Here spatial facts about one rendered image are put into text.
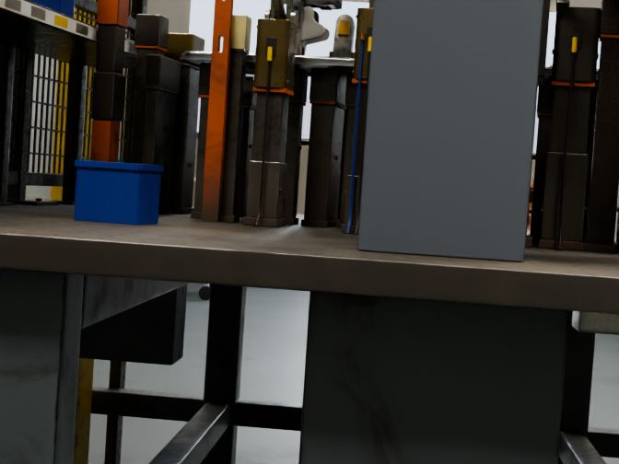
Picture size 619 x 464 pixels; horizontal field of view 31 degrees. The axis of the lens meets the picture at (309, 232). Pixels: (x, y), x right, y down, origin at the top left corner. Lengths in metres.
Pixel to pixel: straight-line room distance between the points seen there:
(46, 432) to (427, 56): 0.63
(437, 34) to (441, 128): 0.11
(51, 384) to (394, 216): 0.45
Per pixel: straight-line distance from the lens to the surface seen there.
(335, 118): 2.06
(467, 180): 1.35
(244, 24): 2.00
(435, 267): 1.21
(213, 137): 1.97
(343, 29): 2.26
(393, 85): 1.35
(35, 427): 1.35
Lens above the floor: 0.78
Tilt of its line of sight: 2 degrees down
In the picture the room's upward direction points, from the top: 4 degrees clockwise
